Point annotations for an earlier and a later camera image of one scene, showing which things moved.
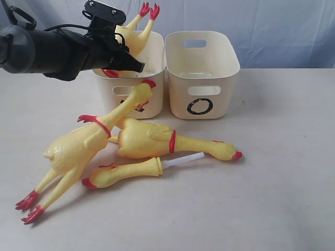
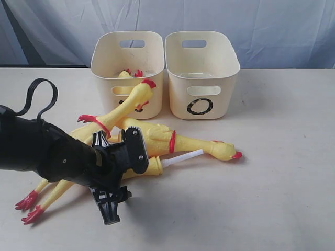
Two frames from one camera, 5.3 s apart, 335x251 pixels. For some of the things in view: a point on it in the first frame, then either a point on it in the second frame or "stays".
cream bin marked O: [200, 77] stays
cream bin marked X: [111, 91] stays
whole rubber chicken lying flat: [141, 138] stays
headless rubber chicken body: [132, 34] → [126, 90]
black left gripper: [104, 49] → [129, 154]
